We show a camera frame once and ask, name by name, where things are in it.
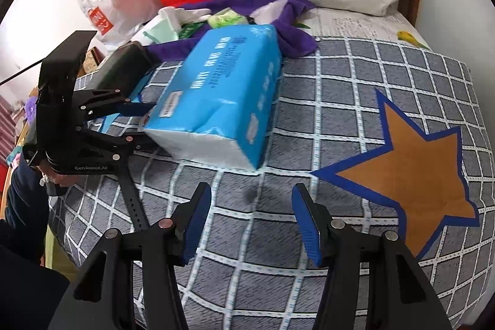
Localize blue tissue pack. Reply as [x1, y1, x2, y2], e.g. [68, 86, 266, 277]
[143, 24, 283, 172]

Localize white patterned bed sheet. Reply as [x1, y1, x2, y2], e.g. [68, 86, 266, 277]
[309, 7, 430, 48]

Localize crumpled white plastic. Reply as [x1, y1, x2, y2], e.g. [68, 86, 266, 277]
[251, 1, 289, 23]

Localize black box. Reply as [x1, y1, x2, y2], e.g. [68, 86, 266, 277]
[85, 42, 155, 95]

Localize pale tissue pack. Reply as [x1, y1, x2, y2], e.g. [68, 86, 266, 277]
[141, 19, 182, 45]

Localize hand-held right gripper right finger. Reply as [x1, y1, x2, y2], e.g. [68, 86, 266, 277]
[292, 183, 453, 330]

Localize yellow green cloth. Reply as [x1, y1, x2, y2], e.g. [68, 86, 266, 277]
[44, 225, 78, 280]

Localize cardboard box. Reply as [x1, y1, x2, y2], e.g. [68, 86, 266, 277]
[83, 48, 102, 75]

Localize light green tissue pack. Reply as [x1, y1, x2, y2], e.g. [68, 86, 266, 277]
[208, 9, 248, 29]

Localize person's left forearm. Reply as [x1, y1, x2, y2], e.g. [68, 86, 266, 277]
[0, 160, 52, 265]

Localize blue flat packet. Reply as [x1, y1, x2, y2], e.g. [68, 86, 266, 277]
[97, 73, 163, 133]

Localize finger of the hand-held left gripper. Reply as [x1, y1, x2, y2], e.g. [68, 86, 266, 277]
[76, 127, 156, 163]
[73, 88, 156, 122]

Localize purple plush toy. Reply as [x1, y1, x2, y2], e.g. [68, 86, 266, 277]
[25, 96, 40, 120]

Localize purple towel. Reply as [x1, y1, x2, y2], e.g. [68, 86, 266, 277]
[145, 0, 320, 62]

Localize person's dark trousers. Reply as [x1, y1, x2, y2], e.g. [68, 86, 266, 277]
[0, 222, 70, 330]

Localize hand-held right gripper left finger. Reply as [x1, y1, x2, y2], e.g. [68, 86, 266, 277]
[48, 181, 213, 330]

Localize red striped cloth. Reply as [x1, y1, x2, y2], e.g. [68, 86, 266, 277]
[0, 94, 20, 161]

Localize white glove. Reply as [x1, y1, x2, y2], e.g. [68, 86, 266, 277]
[158, 7, 211, 25]

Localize thin black cable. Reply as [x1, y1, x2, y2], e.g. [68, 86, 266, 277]
[0, 59, 43, 85]

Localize person's left hand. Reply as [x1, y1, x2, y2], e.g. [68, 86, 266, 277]
[39, 167, 79, 188]

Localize grey checked star blanket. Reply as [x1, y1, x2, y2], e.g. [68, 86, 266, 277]
[46, 36, 495, 330]

